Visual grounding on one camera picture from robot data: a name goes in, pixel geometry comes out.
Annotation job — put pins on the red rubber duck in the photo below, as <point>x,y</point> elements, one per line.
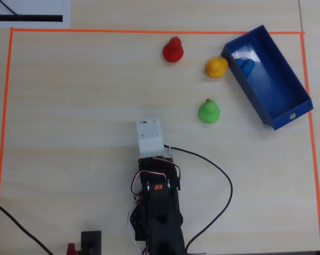
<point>173,51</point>

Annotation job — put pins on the orange tape line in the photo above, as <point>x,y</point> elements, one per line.
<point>3,132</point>
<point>149,31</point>
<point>312,138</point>

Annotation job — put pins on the yellow rubber duck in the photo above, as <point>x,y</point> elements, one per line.
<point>216,67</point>

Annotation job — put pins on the green rubber duck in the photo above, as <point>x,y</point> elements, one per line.
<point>209,112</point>

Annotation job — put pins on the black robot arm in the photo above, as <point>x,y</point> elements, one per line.
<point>162,220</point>

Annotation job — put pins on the blue rubber duck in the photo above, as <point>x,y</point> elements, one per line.
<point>246,66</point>

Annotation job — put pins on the black table clamp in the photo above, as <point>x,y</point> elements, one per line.
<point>91,241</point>

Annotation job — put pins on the black strip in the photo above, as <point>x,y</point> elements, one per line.
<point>29,18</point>

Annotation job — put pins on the blue plastic box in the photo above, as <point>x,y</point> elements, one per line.
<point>281,106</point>

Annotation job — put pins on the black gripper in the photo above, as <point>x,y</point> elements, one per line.
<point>155,164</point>

